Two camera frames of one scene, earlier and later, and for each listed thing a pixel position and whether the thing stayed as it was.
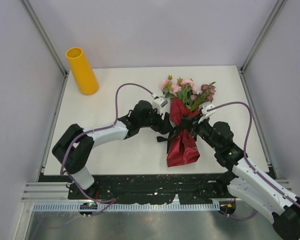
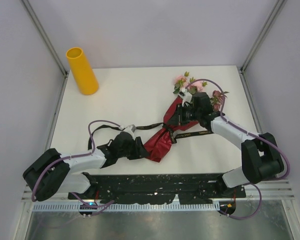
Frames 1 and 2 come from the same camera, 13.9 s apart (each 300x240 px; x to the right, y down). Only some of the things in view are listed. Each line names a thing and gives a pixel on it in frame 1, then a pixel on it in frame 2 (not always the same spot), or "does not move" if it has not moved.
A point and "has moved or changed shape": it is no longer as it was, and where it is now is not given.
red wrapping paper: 183,148 -> 158,148
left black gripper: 163,126 -> 139,151
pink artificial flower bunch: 185,90 has moved or changed shape
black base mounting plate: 162,189 does not move
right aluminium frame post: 269,24 does not move
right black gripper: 197,124 -> 177,118
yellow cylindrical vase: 84,76 does not move
